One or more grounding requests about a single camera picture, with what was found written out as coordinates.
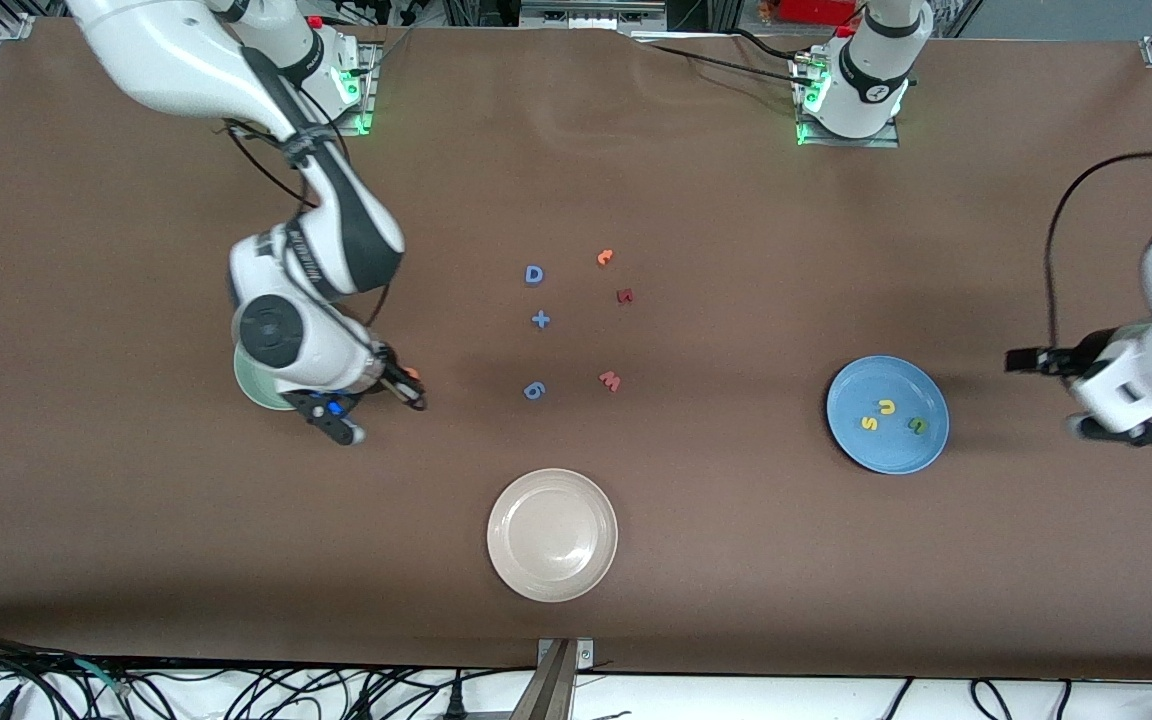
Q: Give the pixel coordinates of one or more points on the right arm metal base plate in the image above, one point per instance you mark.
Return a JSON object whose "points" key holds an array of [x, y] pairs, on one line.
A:
{"points": [[368, 100]]}

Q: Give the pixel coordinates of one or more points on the aluminium frame post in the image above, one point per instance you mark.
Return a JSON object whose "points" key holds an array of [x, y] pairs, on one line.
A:
{"points": [[548, 690]]}

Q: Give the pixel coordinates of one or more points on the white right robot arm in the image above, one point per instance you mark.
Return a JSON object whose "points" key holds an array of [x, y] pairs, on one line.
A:
{"points": [[176, 50]]}

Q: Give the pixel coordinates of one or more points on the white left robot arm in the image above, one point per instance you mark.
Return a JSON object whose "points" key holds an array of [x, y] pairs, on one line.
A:
{"points": [[861, 90]]}

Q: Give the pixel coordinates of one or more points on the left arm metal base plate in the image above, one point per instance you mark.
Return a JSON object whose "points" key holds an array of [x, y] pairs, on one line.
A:
{"points": [[886, 140]]}

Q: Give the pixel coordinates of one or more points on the blue number 6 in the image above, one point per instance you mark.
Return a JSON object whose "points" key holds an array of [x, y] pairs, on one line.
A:
{"points": [[534, 391]]}

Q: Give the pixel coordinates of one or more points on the blue plate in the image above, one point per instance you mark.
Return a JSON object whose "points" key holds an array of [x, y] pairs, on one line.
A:
{"points": [[887, 450]]}

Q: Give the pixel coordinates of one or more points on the beige plate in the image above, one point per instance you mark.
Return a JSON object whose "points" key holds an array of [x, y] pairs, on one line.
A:
{"points": [[552, 535]]}

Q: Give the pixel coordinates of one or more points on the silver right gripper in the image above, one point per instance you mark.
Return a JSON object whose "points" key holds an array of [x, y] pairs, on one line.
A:
{"points": [[392, 381]]}

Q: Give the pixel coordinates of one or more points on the mint green plate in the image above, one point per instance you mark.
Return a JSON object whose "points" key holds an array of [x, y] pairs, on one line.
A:
{"points": [[251, 385]]}

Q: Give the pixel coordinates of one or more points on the pink letter w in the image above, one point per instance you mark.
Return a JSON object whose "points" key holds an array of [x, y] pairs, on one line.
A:
{"points": [[610, 381]]}

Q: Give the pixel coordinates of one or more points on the red box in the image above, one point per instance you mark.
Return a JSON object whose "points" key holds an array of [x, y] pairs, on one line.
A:
{"points": [[816, 10]]}

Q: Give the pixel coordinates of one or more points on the blue letter D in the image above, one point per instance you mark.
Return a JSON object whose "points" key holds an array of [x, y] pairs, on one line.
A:
{"points": [[527, 275]]}

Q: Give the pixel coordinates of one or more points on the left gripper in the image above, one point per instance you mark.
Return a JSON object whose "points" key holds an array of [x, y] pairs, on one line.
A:
{"points": [[1068, 359]]}

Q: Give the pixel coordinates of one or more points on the aluminium frame rail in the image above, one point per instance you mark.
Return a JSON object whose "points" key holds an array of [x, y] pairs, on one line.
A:
{"points": [[591, 14]]}

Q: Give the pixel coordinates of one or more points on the brown table cover sheet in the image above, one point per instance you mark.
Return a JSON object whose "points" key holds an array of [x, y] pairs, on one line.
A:
{"points": [[136, 550]]}

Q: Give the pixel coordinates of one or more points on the black power plug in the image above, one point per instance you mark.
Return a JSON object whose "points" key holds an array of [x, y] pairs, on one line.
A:
{"points": [[455, 705]]}

